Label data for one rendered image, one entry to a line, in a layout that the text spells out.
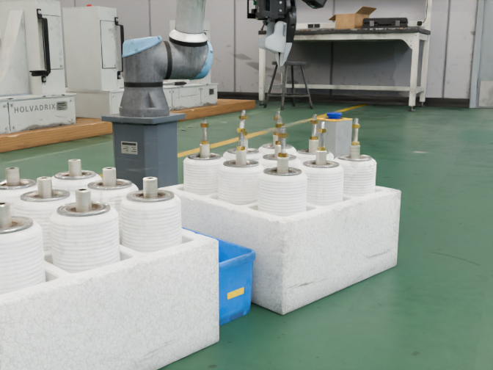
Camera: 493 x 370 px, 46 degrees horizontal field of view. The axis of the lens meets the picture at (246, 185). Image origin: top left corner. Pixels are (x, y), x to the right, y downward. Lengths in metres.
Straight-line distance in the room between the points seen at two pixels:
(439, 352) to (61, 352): 0.59
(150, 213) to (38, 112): 2.60
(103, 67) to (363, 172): 2.90
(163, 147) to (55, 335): 1.02
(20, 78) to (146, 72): 1.92
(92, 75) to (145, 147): 2.33
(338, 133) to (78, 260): 0.87
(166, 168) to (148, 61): 0.32
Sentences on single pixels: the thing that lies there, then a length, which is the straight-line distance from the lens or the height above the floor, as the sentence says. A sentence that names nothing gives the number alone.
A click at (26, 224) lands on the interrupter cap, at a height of 0.25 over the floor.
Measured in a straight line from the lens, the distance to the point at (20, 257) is 0.78.
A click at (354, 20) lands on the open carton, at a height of 0.85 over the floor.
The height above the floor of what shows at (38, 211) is 0.24.
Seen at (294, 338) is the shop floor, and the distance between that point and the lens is 1.02.
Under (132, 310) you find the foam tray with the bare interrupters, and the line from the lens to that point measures 0.86.
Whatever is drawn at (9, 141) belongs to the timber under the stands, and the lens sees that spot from 3.22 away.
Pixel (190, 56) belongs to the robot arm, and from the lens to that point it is 1.77.
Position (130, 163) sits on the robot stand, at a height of 0.16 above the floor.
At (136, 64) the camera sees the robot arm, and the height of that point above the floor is 0.45.
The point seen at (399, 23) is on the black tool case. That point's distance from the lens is 5.85.
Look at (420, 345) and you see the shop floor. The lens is 1.04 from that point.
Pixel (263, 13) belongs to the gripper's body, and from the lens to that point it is 1.21.
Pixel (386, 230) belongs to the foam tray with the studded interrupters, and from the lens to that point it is 1.32.
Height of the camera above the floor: 0.46
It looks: 12 degrees down
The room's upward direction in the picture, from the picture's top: straight up
